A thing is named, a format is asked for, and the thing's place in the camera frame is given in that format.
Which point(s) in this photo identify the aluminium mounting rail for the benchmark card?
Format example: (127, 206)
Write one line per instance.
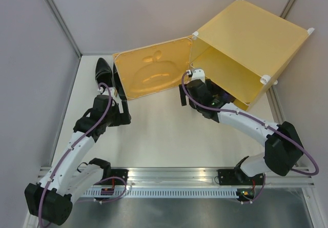
(169, 178)

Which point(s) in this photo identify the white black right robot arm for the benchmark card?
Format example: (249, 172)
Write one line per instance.
(282, 145)

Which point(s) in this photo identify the white slotted cable duct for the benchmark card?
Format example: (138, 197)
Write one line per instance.
(162, 193)

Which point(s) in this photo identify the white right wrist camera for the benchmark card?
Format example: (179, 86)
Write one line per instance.
(195, 74)

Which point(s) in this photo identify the black leather shoe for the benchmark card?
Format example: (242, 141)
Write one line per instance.
(118, 83)
(103, 72)

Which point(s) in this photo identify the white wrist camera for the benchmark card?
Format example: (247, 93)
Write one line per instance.
(112, 92)
(195, 74)

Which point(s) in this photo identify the yellow plastic shoe cabinet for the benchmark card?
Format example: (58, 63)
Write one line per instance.
(244, 49)

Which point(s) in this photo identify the yellow cabinet door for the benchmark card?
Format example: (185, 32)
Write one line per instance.
(151, 69)

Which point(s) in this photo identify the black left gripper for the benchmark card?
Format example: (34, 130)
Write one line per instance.
(122, 119)

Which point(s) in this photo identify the black leather shoe left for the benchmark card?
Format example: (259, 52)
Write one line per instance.
(103, 72)

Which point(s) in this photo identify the aluminium frame post left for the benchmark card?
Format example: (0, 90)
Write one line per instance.
(62, 24)

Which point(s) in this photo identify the aluminium frame post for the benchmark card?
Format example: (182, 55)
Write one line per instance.
(292, 0)
(62, 24)

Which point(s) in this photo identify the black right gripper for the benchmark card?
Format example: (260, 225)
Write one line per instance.
(183, 97)

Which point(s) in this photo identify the black leather shoe right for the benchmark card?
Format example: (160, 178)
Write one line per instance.
(118, 83)

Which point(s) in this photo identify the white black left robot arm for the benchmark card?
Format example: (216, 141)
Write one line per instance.
(52, 198)

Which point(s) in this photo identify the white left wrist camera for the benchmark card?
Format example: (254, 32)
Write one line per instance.
(112, 92)

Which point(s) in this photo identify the aluminium frame post right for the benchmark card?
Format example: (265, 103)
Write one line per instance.
(292, 0)

